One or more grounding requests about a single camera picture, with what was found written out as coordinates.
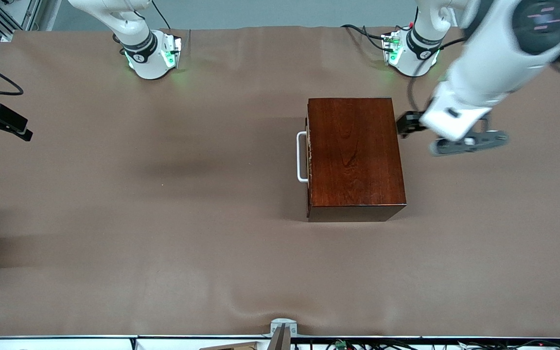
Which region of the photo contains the white metal drawer handle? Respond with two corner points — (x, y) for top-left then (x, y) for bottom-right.
(297, 131), (310, 184)

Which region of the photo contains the dark red-brown wooden cabinet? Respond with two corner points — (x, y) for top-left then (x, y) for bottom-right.
(306, 97), (407, 223)

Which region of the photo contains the large table cover cloth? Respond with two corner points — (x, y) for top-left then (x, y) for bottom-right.
(0, 27), (560, 338)

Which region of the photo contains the brown cardboard piece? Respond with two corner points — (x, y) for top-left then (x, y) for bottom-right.
(200, 341), (261, 350)

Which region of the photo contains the aluminium extrusion frame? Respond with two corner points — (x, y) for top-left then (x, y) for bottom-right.
(0, 0), (42, 40)

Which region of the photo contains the black arm base cable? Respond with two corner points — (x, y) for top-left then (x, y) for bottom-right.
(341, 23), (397, 53)
(151, 0), (171, 30)

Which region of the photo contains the white table edge rail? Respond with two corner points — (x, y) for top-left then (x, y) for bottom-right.
(0, 334), (560, 350)

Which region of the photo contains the grey metal mount bracket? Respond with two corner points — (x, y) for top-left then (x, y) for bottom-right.
(269, 318), (298, 350)

